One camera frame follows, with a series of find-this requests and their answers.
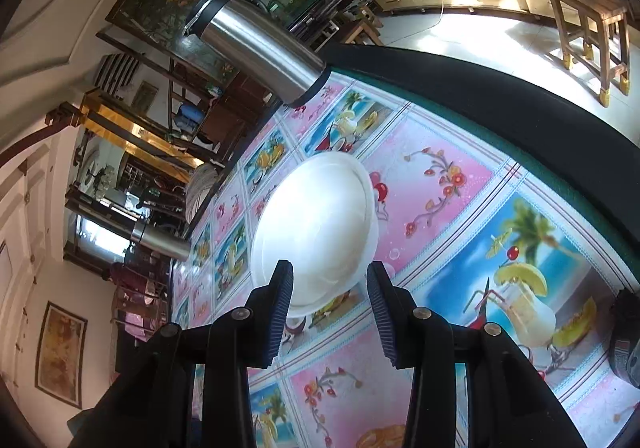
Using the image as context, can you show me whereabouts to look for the dark round object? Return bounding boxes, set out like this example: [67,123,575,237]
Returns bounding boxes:
[607,288,640,385]

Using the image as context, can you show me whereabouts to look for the small framed brown picture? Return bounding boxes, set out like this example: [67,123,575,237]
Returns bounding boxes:
[35,300,89,410]

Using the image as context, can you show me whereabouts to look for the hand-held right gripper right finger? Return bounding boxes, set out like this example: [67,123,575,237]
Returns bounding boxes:
[366,262,587,448]

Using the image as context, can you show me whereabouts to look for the large stainless steel thermos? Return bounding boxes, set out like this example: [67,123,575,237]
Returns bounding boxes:
[182,0,328,109]

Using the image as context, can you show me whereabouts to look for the printed fruit cocktail tablecloth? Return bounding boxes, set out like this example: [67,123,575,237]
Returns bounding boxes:
[170,73,640,448]

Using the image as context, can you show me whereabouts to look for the black electronic device stack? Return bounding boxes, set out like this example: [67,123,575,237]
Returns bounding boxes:
[289,0,352,51]

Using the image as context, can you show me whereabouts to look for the wooden stool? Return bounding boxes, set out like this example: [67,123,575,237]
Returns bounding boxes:
[542,0,632,108]

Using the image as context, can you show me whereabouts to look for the white paper bowl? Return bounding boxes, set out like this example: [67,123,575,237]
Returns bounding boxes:
[369,183,381,254]
[250,152,376,320]

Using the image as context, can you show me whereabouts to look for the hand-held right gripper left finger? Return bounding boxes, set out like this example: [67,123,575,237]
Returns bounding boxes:
[67,259,295,448]

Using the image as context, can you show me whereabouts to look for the small stainless steel thermos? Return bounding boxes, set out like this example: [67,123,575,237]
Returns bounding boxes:
[131,223,192,261]

